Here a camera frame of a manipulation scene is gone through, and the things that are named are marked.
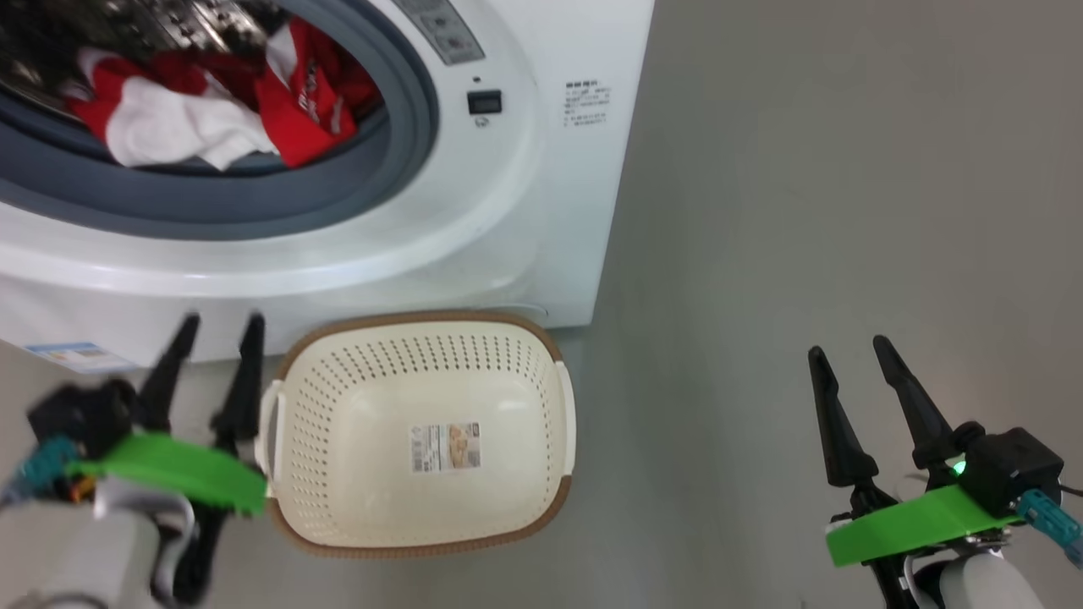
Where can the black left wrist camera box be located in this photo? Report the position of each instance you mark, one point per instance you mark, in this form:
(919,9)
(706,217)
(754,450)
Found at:
(85,414)

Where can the cream basket with brown rim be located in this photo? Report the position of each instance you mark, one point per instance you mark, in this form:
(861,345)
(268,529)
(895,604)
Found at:
(423,499)

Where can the teal right camera connector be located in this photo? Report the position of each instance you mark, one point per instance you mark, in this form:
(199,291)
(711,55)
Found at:
(1053,520)

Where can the red and white clothes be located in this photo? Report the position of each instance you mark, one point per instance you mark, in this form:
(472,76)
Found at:
(296,118)

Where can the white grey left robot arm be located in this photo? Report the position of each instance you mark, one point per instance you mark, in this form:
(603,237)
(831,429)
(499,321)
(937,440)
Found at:
(85,558)

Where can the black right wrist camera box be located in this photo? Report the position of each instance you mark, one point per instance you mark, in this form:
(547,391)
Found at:
(1007,469)

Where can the teal camera connector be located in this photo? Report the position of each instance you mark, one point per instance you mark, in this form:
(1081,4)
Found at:
(1053,520)
(38,469)

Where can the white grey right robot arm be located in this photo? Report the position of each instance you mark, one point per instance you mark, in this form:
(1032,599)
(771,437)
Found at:
(981,588)

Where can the white front-load washing machine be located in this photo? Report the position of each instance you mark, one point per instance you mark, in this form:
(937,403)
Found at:
(508,237)

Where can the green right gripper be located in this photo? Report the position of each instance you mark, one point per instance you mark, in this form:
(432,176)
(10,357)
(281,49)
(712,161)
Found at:
(914,524)

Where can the teal left camera connector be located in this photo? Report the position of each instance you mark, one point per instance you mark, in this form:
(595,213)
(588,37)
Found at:
(38,469)

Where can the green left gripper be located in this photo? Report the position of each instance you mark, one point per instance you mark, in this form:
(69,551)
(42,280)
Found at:
(178,469)

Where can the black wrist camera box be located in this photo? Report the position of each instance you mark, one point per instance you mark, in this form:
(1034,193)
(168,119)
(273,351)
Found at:
(1007,469)
(85,414)

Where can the printed food package label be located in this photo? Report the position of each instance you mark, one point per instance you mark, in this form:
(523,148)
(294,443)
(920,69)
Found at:
(446,447)

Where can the grey instruction sticker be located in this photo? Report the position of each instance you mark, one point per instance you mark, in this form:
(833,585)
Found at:
(444,30)

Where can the blue energy label sticker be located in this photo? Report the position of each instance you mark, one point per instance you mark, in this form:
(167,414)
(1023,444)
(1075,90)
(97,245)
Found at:
(76,357)

